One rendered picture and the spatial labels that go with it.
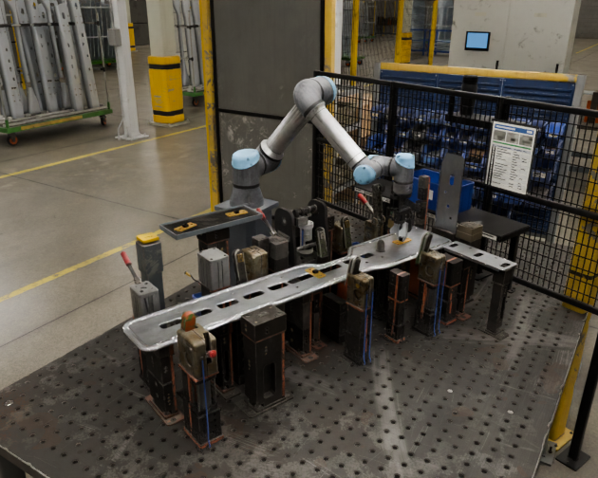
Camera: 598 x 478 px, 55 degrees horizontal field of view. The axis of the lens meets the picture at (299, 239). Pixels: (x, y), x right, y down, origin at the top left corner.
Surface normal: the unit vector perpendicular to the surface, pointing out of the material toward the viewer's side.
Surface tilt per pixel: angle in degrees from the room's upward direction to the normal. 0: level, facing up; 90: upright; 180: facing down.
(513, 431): 0
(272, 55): 90
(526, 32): 90
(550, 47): 90
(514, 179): 90
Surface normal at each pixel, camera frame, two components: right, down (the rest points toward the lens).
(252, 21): -0.56, 0.30
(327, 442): 0.00, -0.92
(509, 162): -0.79, 0.23
